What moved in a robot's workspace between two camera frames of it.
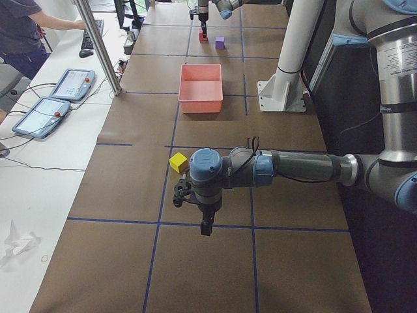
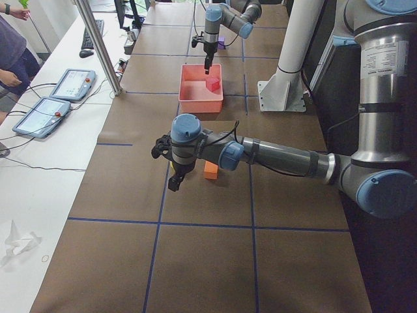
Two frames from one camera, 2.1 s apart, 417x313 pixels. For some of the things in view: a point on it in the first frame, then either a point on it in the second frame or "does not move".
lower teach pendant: [43, 117] does not move
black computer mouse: [85, 53] does not move
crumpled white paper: [15, 244] does not move
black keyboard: [86, 43] does not move
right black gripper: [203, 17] → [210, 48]
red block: [201, 38] → [212, 84]
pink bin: [200, 88] does not move
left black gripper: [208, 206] → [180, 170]
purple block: [219, 43] does not move
